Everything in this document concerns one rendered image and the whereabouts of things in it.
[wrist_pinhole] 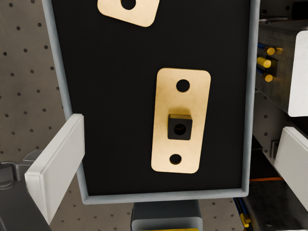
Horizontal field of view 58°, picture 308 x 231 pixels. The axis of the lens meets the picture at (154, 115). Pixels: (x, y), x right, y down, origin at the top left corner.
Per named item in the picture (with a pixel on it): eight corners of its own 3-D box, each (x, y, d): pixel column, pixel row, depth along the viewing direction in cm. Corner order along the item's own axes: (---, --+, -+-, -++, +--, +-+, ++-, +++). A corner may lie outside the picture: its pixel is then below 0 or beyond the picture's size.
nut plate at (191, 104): (197, 171, 23) (199, 180, 22) (151, 168, 23) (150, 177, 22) (211, 70, 20) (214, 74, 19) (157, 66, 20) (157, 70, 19)
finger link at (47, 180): (47, 231, 12) (30, 230, 12) (85, 154, 19) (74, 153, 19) (41, 174, 11) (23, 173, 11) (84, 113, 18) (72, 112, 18)
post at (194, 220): (178, 118, 70) (206, 271, 29) (148, 119, 71) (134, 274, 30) (177, 89, 68) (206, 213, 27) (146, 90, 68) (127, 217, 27)
